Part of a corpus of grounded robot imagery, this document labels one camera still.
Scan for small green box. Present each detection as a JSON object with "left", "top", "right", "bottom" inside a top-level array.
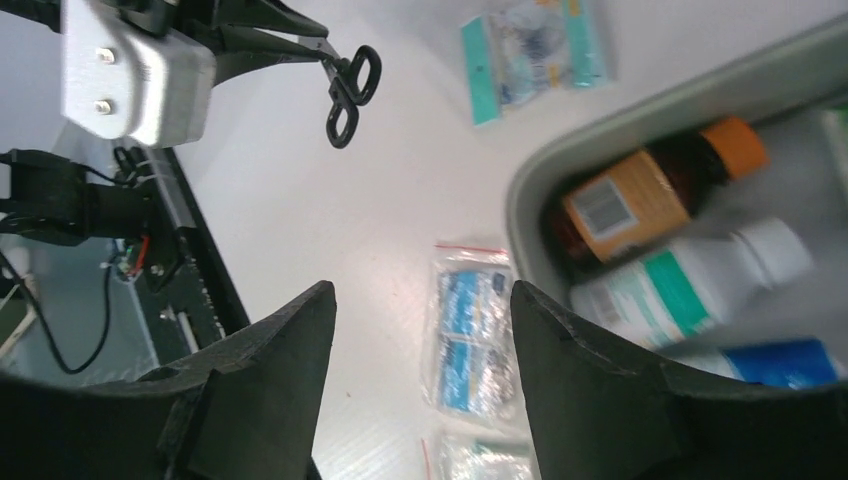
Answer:
[{"left": 821, "top": 108, "right": 847, "bottom": 195}]

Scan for blue white bandage roll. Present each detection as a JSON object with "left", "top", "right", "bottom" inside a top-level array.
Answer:
[{"left": 672, "top": 338, "right": 847, "bottom": 390}]

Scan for teal bagged bandage pack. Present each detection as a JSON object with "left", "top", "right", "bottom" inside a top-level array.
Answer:
[{"left": 459, "top": 1, "right": 609, "bottom": 126}]

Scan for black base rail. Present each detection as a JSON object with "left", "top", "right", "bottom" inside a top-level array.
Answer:
[{"left": 113, "top": 146, "right": 250, "bottom": 365}]

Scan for left circuit board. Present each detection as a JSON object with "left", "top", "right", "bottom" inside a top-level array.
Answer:
[{"left": 110, "top": 234, "right": 151, "bottom": 283}]

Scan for clear plastic swab pack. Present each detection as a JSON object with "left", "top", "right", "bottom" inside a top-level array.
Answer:
[{"left": 422, "top": 431, "right": 536, "bottom": 480}]

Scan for blue items zip bag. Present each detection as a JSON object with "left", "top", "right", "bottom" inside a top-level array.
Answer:
[{"left": 422, "top": 241, "right": 519, "bottom": 428}]

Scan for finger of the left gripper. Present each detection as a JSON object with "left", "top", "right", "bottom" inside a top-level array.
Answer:
[
  {"left": 212, "top": 0, "right": 329, "bottom": 38},
  {"left": 211, "top": 36, "right": 332, "bottom": 85}
]

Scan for black handled medical scissors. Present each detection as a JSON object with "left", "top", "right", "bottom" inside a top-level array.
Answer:
[{"left": 298, "top": 36, "right": 382, "bottom": 149}]

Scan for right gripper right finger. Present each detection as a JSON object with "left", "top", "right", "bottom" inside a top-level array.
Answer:
[{"left": 511, "top": 281, "right": 847, "bottom": 479}]

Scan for white bottle green label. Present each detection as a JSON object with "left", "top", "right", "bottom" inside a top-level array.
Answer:
[{"left": 569, "top": 218, "right": 813, "bottom": 350}]

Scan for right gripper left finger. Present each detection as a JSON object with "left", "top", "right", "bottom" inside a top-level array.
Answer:
[{"left": 1, "top": 280, "right": 337, "bottom": 479}]

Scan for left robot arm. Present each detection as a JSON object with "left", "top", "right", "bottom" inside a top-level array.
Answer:
[{"left": 1, "top": 1, "right": 335, "bottom": 245}]

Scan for grey plastic medicine box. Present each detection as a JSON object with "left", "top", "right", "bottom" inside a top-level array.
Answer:
[{"left": 506, "top": 15, "right": 847, "bottom": 361}]

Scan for brown bottle orange cap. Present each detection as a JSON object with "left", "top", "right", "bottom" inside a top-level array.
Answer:
[{"left": 546, "top": 116, "right": 770, "bottom": 271}]

